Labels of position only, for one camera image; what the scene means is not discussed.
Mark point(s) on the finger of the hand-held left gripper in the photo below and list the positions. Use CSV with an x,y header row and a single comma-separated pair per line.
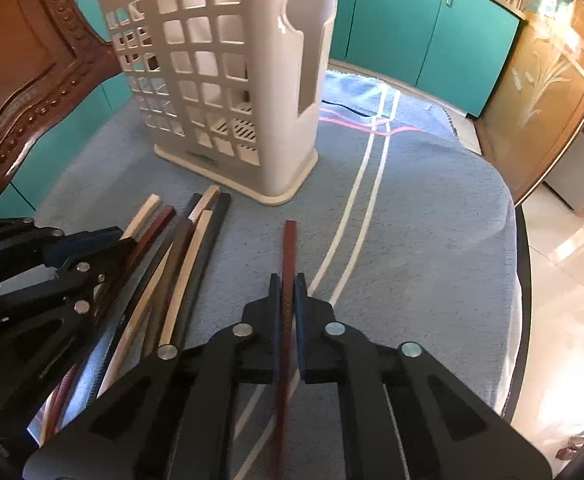
x,y
87,242
102,260

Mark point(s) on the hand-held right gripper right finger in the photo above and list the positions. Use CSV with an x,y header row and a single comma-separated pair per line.
x,y
299,310

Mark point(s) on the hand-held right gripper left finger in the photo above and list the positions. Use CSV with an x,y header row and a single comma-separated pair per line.
x,y
275,310

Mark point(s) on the reddish brown chopstick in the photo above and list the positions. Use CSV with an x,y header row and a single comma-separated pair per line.
x,y
288,250

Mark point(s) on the bunch of mixed chopsticks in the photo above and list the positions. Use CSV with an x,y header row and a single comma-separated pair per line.
x,y
172,270

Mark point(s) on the beige plastic utensil holder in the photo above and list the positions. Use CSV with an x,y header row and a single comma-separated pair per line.
x,y
277,110

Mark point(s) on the carved wooden chair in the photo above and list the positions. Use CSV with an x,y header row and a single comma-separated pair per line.
x,y
22,35

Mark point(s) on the blue striped towel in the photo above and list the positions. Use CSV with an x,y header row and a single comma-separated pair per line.
x,y
422,235

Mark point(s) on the teal base cabinets under stove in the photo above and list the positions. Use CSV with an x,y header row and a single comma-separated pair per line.
x,y
397,25

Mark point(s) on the grey refrigerator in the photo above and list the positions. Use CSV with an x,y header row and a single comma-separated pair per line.
x,y
582,170

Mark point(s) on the wood framed etched glass door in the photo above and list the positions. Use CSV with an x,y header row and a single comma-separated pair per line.
x,y
547,85

